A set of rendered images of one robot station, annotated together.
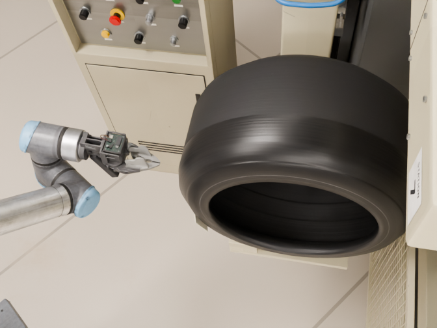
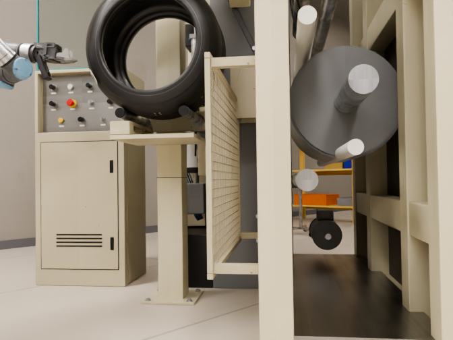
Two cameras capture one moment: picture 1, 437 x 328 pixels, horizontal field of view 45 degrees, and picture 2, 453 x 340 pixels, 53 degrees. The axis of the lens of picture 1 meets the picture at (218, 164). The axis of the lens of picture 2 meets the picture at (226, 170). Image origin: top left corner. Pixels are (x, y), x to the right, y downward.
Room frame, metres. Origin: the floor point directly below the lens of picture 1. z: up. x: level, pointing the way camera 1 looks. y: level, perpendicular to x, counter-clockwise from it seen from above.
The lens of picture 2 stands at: (-1.41, -0.11, 0.60)
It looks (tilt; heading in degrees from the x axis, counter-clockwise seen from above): 1 degrees up; 349
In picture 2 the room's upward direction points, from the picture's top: 1 degrees counter-clockwise
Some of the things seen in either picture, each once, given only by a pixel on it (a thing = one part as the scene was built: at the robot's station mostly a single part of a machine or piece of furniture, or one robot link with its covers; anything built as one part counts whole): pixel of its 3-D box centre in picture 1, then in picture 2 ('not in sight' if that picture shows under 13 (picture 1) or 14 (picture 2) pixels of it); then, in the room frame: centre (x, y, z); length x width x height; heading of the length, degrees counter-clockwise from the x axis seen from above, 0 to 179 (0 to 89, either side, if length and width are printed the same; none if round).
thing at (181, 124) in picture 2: not in sight; (172, 121); (0.88, -0.28, 0.90); 0.40 x 0.03 x 0.10; 71
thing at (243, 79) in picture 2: not in sight; (247, 91); (0.80, -0.65, 1.05); 0.20 x 0.15 x 0.30; 161
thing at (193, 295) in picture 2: not in sight; (173, 295); (0.96, -0.29, 0.01); 0.27 x 0.27 x 0.02; 71
